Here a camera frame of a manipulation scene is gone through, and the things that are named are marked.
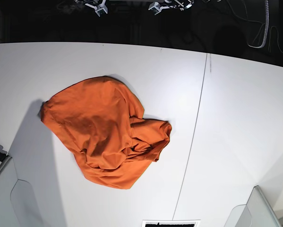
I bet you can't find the right clear acrylic panel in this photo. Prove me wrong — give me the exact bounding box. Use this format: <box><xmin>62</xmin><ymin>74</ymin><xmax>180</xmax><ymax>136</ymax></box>
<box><xmin>224</xmin><ymin>185</ymin><xmax>282</xmax><ymax>227</ymax></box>

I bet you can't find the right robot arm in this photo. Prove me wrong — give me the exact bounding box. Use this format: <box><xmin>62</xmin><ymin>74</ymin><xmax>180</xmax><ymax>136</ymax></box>
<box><xmin>74</xmin><ymin>0</ymin><xmax>108</xmax><ymax>17</ymax></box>

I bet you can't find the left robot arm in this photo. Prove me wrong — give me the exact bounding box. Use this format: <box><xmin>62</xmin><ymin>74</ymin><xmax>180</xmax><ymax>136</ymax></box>
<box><xmin>148</xmin><ymin>0</ymin><xmax>194</xmax><ymax>15</ymax></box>

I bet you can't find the left clear acrylic panel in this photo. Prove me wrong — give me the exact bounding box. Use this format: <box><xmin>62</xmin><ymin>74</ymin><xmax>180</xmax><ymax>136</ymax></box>
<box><xmin>9</xmin><ymin>179</ymin><xmax>69</xmax><ymax>227</ymax></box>

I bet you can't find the clear acrylic panel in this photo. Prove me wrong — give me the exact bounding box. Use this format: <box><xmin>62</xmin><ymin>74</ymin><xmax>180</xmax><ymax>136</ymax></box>
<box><xmin>9</xmin><ymin>179</ymin><xmax>69</xmax><ymax>227</ymax></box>
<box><xmin>224</xmin><ymin>185</ymin><xmax>282</xmax><ymax>227</ymax></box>

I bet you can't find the orange t-shirt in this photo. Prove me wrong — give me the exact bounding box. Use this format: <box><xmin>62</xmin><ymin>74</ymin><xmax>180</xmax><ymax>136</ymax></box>
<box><xmin>41</xmin><ymin>76</ymin><xmax>172</xmax><ymax>189</ymax></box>

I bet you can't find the black white printed card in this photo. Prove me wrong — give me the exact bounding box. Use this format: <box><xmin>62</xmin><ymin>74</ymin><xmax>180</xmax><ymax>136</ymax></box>
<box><xmin>141</xmin><ymin>220</ymin><xmax>201</xmax><ymax>227</ymax></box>

